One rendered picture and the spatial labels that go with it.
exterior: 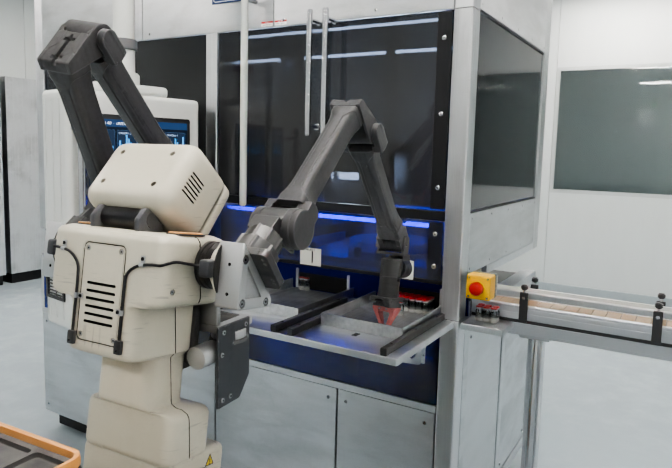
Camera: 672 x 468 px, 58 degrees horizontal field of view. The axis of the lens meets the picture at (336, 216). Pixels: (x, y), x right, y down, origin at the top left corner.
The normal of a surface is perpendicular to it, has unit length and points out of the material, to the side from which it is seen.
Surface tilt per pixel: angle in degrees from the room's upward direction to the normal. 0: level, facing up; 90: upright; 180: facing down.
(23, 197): 90
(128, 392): 82
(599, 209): 90
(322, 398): 90
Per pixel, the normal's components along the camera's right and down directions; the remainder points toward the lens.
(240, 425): -0.52, 0.08
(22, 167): 0.86, 0.07
